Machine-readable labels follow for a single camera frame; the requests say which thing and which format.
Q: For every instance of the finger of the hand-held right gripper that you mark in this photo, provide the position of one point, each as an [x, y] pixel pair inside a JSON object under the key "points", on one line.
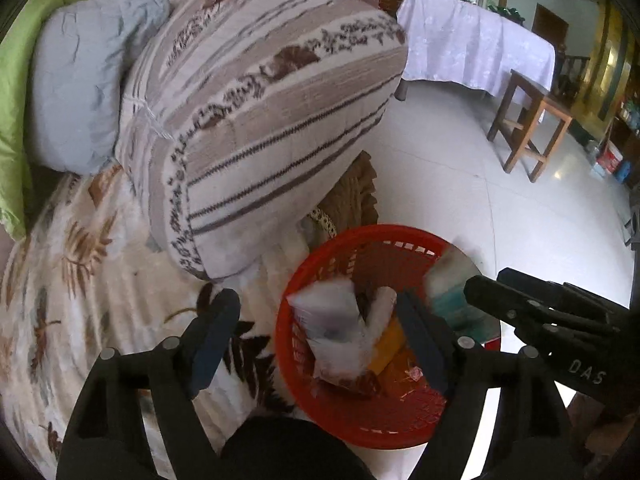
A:
{"points": [[505, 305], [550, 292]]}

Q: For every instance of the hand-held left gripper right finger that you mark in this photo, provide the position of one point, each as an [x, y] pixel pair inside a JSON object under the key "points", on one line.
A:
{"points": [[422, 345]]}

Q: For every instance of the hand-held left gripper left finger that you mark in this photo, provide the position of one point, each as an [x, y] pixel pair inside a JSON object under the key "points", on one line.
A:
{"points": [[212, 345]]}

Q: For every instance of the teal small box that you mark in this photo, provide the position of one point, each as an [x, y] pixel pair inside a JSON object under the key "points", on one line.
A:
{"points": [[450, 290]]}

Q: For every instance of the red plastic basket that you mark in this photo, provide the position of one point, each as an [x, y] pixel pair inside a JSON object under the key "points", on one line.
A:
{"points": [[360, 250]]}

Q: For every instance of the orange plastic packet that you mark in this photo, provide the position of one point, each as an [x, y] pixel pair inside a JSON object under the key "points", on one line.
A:
{"points": [[390, 350]]}

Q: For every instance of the white plastic packet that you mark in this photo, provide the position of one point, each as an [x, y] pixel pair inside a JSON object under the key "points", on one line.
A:
{"points": [[330, 320]]}

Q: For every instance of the leaf print fleece blanket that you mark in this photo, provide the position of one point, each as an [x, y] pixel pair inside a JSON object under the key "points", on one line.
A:
{"points": [[100, 310]]}

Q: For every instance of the person's dark trouser leg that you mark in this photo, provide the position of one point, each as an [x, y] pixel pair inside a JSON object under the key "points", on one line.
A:
{"points": [[295, 450]]}

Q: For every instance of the red white bucket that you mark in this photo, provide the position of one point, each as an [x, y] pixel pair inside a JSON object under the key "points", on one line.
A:
{"points": [[611, 157]]}

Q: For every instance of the wooden stool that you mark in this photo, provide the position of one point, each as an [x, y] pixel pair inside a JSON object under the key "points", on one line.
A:
{"points": [[530, 90]]}

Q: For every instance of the yellow wooden cabinet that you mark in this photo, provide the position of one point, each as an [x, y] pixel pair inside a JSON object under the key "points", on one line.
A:
{"points": [[605, 60]]}

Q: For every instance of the striped beige pillow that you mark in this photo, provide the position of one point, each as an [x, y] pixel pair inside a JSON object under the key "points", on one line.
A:
{"points": [[260, 110]]}

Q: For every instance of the table with lilac cloth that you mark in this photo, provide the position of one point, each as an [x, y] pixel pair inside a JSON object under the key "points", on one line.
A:
{"points": [[465, 45]]}

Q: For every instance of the brown wooden door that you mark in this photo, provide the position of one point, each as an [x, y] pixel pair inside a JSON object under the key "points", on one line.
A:
{"points": [[549, 27]]}

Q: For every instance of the blue grey pillow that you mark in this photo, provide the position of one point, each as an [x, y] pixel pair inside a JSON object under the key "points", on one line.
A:
{"points": [[80, 80]]}

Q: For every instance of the green patterned quilt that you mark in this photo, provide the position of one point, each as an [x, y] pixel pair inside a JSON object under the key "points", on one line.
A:
{"points": [[15, 110]]}

